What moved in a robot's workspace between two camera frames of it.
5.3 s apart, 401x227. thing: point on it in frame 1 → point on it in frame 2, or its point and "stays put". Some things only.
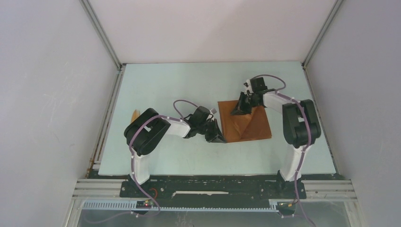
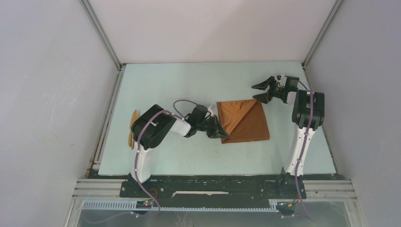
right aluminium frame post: (336, 5) stays put
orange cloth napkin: (251, 126) stays put
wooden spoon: (136, 114) stays put
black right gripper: (241, 109) → (265, 97)
